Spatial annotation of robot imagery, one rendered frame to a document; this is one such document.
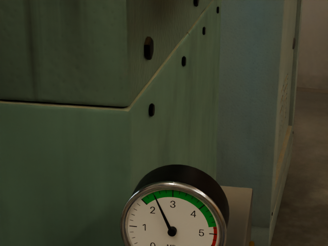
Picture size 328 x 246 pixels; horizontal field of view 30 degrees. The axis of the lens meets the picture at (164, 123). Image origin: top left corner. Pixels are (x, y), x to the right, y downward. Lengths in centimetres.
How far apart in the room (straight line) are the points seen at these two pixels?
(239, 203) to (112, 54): 16
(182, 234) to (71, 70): 13
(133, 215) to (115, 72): 10
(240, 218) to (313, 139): 188
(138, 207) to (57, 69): 11
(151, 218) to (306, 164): 177
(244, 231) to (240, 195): 6
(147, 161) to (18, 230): 11
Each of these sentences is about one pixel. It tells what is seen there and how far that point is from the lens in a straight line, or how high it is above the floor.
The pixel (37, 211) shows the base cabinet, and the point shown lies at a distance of 46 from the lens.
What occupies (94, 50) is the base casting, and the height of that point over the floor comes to 75.
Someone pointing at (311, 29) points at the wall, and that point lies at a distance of 286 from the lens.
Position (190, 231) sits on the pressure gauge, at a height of 66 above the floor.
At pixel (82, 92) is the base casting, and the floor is 72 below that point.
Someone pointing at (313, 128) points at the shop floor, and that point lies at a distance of 245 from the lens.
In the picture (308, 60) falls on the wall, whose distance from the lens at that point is 289.
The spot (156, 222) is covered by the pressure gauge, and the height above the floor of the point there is 66.
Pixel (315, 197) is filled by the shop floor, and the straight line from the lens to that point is 190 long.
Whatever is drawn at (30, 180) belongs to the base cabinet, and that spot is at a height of 65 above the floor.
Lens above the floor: 84
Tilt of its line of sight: 20 degrees down
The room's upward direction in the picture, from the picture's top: straight up
